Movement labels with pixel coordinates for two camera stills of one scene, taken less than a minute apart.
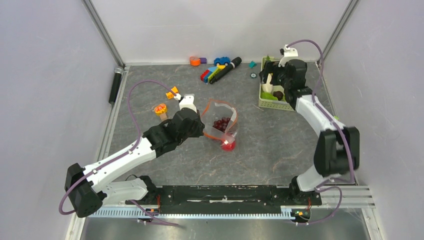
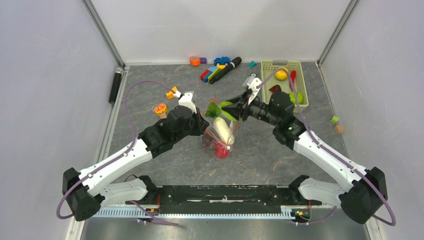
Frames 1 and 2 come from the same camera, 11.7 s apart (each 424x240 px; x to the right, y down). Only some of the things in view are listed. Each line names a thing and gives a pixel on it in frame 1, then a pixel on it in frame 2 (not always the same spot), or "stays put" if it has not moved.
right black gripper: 269,67 -> 236,110
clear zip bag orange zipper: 220,119 stays put
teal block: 252,64 stays put
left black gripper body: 196,131 stays put
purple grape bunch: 221,124 -> 207,141
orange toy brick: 169,95 stays put
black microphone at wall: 118,71 stays put
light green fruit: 268,95 -> 226,113
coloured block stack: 206,75 stays put
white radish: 268,87 -> 223,130
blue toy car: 223,60 stays put
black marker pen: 225,69 stays put
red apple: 226,146 -> 221,151
